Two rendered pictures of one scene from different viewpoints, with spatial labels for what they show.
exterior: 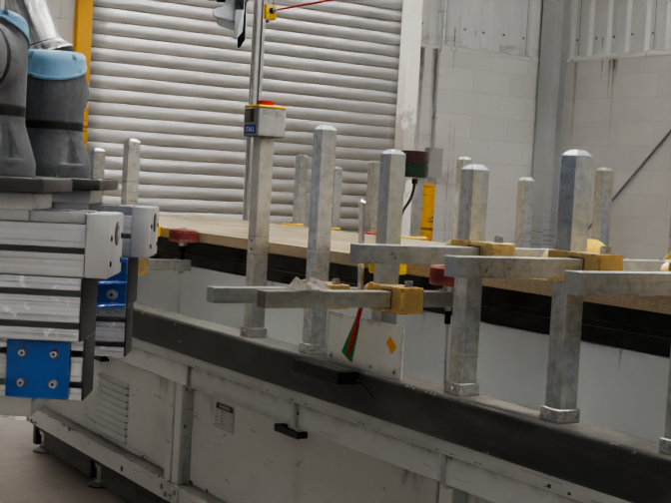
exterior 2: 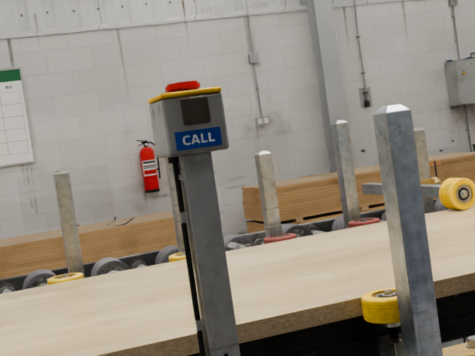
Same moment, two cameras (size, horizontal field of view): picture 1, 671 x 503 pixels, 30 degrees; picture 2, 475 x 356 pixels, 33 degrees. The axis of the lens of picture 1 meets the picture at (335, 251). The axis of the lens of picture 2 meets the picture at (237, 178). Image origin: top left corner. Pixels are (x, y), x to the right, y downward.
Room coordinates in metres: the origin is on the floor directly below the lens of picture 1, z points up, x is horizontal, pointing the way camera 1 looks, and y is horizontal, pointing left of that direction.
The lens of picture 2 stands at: (2.54, 1.05, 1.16)
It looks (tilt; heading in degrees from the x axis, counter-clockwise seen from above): 3 degrees down; 285
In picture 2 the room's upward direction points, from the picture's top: 8 degrees counter-clockwise
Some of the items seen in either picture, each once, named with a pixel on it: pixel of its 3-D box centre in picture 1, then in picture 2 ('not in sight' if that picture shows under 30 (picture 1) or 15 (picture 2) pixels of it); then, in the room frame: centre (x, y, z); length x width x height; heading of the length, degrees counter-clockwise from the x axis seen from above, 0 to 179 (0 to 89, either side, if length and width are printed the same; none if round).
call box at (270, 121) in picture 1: (264, 123); (188, 126); (2.81, 0.17, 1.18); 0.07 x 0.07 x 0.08; 33
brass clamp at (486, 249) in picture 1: (478, 254); not in sight; (2.15, -0.25, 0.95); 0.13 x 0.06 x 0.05; 33
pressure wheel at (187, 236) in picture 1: (182, 248); not in sight; (3.48, 0.43, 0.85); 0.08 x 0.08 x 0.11
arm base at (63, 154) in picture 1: (49, 149); not in sight; (2.29, 0.53, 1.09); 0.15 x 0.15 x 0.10
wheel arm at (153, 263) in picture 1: (115, 264); not in sight; (3.38, 0.59, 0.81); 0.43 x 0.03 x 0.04; 123
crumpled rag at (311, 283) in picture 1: (310, 282); not in sight; (2.24, 0.04, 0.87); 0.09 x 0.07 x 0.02; 123
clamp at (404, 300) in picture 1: (392, 297); not in sight; (2.37, -0.11, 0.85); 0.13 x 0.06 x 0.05; 33
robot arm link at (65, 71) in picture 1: (52, 85); not in sight; (2.29, 0.53, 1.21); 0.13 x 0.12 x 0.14; 9
